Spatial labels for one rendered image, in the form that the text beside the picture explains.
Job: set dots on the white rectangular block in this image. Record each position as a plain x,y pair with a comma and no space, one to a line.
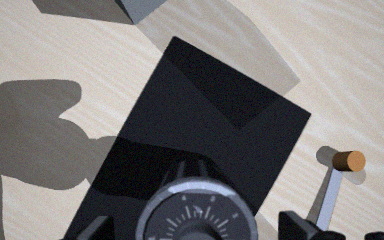
137,10

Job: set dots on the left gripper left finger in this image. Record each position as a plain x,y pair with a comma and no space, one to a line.
102,228

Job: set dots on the black rectangular mat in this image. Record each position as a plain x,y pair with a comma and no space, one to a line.
193,103

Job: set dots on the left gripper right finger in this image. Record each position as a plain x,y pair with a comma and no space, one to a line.
293,227

